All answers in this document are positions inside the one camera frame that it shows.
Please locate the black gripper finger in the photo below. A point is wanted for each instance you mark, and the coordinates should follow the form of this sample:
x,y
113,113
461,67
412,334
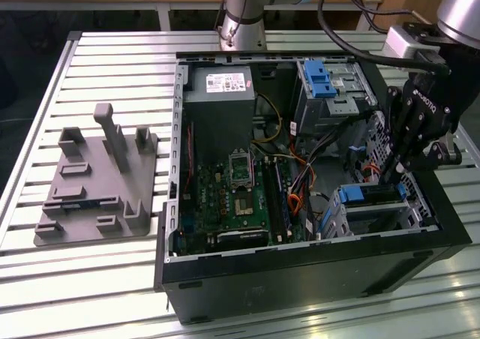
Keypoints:
x,y
392,129
410,136

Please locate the hard disk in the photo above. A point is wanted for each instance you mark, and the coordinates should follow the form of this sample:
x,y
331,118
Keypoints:
x,y
350,194

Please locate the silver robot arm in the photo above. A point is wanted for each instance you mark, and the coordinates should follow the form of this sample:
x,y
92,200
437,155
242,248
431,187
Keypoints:
x,y
243,24

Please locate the metal disk bay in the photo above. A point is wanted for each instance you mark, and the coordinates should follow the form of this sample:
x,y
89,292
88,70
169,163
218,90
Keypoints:
x,y
422,211

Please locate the black RAM slot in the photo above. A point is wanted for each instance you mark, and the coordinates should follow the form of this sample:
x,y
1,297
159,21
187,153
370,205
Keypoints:
x,y
285,198
270,200
275,200
280,198

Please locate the metal drive cage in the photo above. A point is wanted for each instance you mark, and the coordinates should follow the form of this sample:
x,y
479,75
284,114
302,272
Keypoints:
x,y
337,108

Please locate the blue drive carrier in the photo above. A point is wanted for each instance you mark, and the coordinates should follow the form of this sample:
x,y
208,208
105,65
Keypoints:
x,y
318,80

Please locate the thin locking lever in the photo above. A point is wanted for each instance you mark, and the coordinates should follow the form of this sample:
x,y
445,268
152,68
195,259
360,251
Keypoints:
x,y
254,174

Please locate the CPU socket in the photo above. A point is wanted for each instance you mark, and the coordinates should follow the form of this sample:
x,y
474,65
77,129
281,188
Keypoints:
x,y
246,206

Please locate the white power supply label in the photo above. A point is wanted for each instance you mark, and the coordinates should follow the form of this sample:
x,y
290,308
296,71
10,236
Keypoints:
x,y
227,83

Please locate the grey power supply unit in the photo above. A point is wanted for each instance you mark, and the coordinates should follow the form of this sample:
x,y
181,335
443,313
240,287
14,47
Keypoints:
x,y
217,121

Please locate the black open PC case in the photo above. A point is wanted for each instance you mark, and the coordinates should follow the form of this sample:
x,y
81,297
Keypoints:
x,y
300,279

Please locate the black graphics card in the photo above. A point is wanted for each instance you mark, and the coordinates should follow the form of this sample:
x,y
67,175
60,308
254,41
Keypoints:
x,y
243,237

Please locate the green motherboard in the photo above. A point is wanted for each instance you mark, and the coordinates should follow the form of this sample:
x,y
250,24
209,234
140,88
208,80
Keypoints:
x,y
210,211

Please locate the grey parts rack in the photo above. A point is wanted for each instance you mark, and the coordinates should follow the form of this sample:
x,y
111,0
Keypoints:
x,y
97,166

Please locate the black table end cap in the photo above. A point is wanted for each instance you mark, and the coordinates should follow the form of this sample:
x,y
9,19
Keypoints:
x,y
74,36

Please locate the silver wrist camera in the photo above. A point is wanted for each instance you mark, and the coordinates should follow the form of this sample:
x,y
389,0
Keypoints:
x,y
399,42

